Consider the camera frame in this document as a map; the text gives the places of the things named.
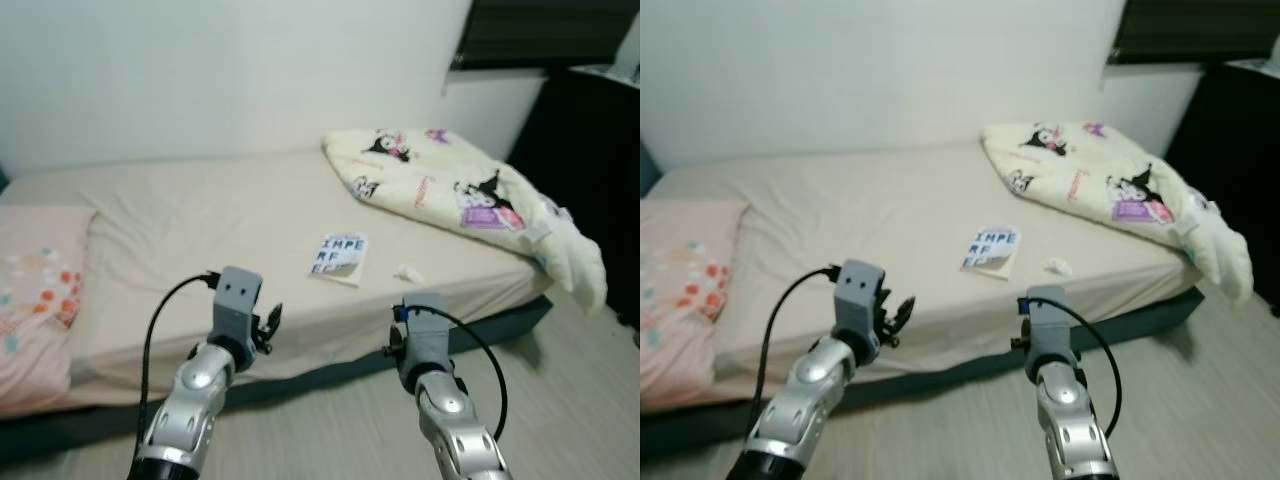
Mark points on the white book blue letters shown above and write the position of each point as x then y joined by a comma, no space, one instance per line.
990,248
340,255

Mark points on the pink patterned pillow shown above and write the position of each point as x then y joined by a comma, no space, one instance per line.
35,300
680,290

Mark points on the crumpled white tissue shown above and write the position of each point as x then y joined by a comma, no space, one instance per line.
405,272
1057,266

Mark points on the mattress with cream sheet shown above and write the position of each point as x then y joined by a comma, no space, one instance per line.
200,220
850,210

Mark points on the cream cartoon print blanket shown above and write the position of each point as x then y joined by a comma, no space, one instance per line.
1080,170
430,180

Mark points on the black wardrobe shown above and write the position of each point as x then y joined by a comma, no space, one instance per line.
590,180
1240,150

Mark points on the dark window blind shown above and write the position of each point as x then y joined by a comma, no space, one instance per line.
540,30
1190,30

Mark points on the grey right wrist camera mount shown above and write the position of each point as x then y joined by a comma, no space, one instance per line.
425,335
1045,325

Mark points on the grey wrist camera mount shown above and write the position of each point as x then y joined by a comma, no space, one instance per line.
425,335
1045,325
238,300
860,295

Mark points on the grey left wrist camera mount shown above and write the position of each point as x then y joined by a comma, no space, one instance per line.
238,300
860,295

